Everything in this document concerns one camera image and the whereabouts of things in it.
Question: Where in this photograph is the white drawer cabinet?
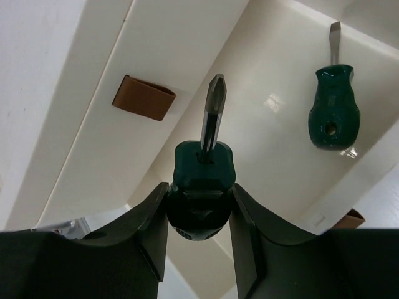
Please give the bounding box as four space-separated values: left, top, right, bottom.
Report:
1 1 247 230

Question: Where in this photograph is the all green screwdriver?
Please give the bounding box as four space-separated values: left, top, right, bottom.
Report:
308 21 360 151

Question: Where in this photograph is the drawer brown handle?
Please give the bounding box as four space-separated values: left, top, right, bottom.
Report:
112 75 176 121

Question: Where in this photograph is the white drawer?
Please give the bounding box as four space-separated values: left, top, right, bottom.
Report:
124 0 399 299

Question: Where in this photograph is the green orange screwdriver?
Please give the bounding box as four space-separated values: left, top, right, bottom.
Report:
166 74 236 241

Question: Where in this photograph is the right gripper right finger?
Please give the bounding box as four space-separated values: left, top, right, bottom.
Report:
229 184 398 298

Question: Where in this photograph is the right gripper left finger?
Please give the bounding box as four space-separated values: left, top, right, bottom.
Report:
1 183 168 298

